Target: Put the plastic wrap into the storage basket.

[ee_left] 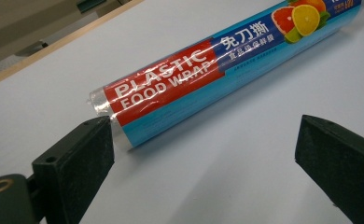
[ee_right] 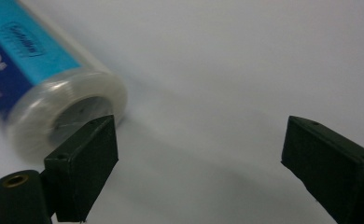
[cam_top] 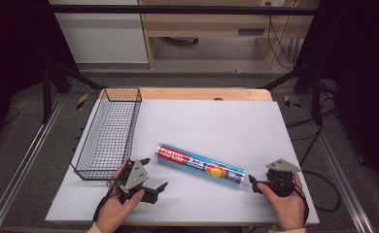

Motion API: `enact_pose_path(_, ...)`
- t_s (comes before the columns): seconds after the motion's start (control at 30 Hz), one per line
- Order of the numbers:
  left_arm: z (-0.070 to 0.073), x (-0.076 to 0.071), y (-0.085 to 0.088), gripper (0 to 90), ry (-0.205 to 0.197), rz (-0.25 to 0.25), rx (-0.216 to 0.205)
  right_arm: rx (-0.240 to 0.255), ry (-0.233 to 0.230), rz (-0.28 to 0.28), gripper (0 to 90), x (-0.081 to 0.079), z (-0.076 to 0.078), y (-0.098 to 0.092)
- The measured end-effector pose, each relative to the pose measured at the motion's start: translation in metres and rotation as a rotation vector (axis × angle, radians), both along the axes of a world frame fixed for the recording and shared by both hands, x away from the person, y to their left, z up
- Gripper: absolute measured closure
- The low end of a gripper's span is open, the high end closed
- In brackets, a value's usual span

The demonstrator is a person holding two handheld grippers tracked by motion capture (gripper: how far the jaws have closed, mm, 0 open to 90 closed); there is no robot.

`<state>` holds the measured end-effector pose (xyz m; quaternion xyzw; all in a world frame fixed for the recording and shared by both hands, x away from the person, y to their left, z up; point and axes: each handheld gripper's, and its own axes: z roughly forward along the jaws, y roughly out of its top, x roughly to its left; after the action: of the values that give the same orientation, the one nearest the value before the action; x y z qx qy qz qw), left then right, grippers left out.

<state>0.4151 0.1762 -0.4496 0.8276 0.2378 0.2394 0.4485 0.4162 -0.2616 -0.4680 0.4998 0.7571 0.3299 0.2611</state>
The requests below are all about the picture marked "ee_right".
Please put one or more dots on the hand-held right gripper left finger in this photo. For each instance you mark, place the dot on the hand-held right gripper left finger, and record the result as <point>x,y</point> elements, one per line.
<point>80,174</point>

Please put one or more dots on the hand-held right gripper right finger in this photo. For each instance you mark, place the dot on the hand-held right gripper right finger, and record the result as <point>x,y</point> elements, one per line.
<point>332,161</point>

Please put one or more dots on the blue tube with clear cap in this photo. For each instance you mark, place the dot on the blue tube with clear cap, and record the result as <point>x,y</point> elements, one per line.
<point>43,71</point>

